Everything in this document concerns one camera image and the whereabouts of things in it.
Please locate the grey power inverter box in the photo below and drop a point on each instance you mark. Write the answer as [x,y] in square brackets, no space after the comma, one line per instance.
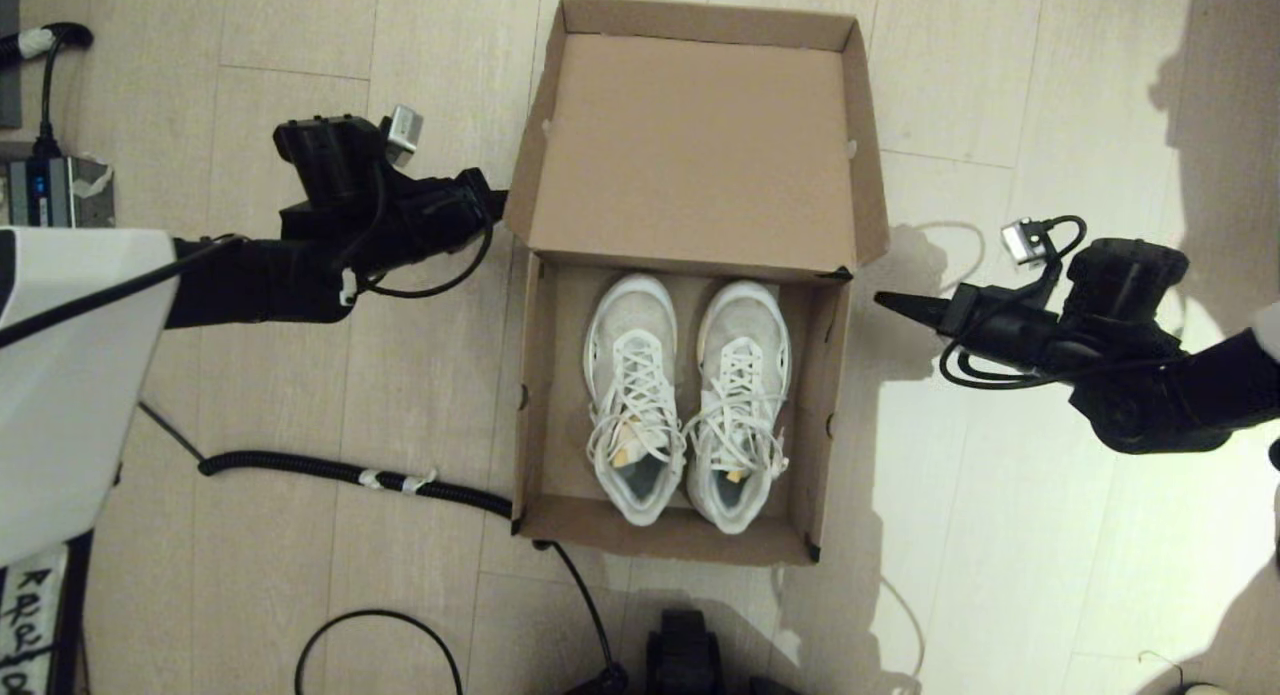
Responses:
[60,195]

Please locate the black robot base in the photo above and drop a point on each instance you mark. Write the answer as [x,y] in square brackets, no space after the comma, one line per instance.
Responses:
[685,655]

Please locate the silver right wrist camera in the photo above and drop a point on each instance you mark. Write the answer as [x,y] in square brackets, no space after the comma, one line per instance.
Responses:
[1024,241]

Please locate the grey beige chunky sneaker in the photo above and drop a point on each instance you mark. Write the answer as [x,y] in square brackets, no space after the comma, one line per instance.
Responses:
[1200,691]

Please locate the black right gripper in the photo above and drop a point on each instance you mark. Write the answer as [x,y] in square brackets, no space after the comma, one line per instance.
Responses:
[1010,330]

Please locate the dark grey panel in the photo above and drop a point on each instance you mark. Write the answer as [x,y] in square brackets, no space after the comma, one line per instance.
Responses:
[10,55]

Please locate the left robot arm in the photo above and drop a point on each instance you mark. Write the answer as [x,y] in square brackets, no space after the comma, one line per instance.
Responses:
[80,375]

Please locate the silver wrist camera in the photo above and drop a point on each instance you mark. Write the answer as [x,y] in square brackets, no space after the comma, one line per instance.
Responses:
[404,133]
[1024,241]

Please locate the brown cardboard shoe box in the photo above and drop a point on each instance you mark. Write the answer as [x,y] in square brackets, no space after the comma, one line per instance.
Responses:
[700,145]

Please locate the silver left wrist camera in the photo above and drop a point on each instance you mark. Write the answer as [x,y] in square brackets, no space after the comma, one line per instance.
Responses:
[404,133]

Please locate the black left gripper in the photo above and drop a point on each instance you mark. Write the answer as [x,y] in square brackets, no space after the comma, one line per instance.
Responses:
[430,225]

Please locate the white lace-up sneaker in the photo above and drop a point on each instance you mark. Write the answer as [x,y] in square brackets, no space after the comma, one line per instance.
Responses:
[630,315]
[745,320]

